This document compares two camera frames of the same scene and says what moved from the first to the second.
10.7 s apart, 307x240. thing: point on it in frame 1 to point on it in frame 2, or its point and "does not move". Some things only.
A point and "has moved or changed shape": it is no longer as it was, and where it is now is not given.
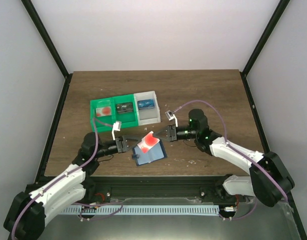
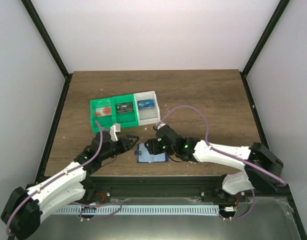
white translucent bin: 147,108 does not move
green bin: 124,110 does not move
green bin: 102,114 does not move
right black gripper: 171,136 to 153,149
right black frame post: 278,12 does not move
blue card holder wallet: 157,152 has moved or changed shape
